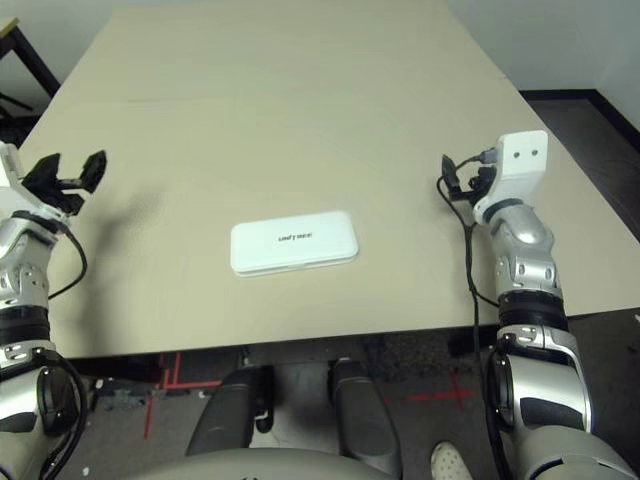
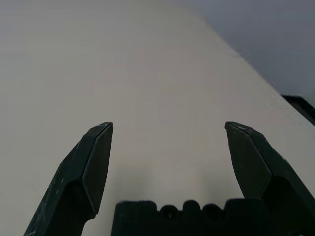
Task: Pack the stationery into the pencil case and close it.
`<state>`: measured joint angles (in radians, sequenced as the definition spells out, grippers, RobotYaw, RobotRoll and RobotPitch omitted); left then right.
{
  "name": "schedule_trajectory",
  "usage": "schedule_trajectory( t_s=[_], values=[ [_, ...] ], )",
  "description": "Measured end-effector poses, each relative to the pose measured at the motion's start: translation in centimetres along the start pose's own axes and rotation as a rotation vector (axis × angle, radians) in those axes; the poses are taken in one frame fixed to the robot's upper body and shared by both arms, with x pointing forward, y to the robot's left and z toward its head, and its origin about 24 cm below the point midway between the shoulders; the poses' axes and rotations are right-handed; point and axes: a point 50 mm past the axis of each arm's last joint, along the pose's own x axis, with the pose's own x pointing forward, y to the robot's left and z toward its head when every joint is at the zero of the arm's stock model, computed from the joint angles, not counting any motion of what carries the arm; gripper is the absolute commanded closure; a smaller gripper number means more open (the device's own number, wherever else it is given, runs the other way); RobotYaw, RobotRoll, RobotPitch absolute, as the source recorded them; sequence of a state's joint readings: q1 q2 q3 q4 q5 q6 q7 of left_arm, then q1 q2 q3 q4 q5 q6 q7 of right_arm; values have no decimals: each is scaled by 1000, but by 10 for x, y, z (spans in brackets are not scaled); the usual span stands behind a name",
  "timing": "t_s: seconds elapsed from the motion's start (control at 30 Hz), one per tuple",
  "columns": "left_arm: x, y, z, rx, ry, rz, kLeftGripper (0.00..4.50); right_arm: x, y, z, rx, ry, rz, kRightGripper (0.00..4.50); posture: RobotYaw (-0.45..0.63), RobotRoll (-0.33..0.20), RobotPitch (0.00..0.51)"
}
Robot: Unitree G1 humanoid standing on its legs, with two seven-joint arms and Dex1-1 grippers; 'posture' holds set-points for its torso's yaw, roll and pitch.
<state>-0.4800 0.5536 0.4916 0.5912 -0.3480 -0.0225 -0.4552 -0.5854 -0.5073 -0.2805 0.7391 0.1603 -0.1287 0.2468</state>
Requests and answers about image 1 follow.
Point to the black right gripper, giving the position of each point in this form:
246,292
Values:
475,185

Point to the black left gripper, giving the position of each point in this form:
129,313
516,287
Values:
62,197

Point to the white plastic pencil case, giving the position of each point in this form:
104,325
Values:
295,240

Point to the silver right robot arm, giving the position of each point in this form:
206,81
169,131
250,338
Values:
525,235

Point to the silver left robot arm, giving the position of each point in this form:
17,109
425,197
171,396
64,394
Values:
20,280

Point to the grey robot right leg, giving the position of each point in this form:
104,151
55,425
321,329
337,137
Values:
360,415

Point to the grey robot leg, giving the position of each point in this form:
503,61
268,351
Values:
360,415
225,415

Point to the white perforated shoe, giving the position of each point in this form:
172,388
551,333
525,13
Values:
450,462

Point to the grey robot left leg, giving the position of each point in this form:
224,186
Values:
225,415

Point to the silver robot torso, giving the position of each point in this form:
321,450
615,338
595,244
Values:
250,467

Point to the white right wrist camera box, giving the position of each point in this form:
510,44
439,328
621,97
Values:
520,155

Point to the side table with black frame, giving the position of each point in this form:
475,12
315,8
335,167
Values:
32,55

